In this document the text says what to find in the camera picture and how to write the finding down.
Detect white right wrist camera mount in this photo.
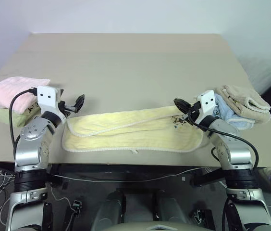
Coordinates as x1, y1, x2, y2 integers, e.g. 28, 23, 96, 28
196, 90, 217, 121

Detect yellow towel with white trim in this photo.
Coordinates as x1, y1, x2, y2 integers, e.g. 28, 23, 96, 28
62, 105, 205, 155

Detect black bracket with wires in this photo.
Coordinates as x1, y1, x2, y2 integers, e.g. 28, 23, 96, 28
189, 208, 213, 227

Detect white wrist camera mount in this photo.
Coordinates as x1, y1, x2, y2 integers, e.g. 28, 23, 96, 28
196, 90, 217, 121
36, 86, 62, 114

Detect thin white wire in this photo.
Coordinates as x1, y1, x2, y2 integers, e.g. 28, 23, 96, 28
50, 167, 214, 202

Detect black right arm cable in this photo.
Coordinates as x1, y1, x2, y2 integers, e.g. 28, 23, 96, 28
187, 105, 260, 169

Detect dark rounded robot leg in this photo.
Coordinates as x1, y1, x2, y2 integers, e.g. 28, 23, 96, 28
153, 191, 191, 231
91, 191, 127, 231

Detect folded beige towel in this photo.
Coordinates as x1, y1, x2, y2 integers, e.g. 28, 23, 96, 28
216, 84, 271, 124

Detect folded light blue towel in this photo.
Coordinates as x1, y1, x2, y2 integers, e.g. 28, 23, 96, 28
213, 93, 256, 131

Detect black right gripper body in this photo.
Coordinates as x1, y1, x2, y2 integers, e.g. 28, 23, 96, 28
183, 102, 202, 121

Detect small black connector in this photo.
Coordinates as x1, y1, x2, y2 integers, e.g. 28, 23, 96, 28
71, 199, 83, 218

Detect folded green towel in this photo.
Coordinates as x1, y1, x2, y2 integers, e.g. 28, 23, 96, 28
0, 105, 43, 128

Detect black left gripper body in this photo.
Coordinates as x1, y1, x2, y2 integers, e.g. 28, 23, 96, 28
58, 89, 76, 118

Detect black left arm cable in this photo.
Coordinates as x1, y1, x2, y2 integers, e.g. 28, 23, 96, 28
8, 88, 38, 157

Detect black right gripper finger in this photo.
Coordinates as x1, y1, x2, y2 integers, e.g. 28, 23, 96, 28
173, 98, 190, 108
177, 105, 191, 114

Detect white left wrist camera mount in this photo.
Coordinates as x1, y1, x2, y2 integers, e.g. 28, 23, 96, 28
36, 86, 62, 114

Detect black table frame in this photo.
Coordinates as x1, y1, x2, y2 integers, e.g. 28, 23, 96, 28
46, 163, 228, 189

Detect folded pink towel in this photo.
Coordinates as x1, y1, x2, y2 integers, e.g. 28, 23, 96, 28
0, 76, 51, 114

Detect grey robot torso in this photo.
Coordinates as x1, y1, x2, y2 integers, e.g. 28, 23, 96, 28
91, 221, 221, 231

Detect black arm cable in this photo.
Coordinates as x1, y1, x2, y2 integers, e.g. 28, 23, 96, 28
187, 105, 260, 169
8, 88, 38, 157

